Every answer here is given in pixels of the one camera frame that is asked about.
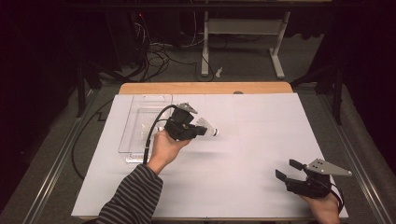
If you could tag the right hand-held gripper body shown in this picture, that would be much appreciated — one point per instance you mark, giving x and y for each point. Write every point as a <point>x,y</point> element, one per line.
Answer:
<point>311,185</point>

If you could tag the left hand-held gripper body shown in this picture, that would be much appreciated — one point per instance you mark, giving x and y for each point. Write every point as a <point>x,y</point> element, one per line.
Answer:
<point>180,127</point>

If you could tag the clear plastic tray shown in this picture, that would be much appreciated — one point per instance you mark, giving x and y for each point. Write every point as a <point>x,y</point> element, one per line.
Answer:
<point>137,109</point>

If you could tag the person's right hand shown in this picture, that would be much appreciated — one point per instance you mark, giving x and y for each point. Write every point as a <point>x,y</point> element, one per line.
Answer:
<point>323,210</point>

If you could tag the person's left hand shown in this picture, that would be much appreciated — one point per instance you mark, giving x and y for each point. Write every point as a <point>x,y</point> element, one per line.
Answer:
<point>165,152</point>

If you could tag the white table cover sheet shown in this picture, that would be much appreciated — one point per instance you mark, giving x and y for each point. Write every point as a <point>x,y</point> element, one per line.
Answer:
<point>218,174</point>

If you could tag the small white plastic piece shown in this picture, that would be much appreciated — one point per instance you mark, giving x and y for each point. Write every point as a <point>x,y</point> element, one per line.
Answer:
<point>219,73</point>

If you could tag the black metal stand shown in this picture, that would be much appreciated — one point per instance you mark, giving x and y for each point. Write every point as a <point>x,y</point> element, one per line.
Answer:
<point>81,93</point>
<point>337,99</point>

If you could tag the dark equipment box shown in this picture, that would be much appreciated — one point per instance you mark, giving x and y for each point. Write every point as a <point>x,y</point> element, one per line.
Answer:
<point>137,37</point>

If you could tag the aluminium floor rail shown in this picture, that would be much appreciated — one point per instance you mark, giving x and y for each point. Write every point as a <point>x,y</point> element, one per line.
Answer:
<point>373,202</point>
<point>59,165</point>

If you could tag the white metal desk frame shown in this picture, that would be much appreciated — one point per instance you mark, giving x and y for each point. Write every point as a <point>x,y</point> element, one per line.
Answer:
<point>243,26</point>

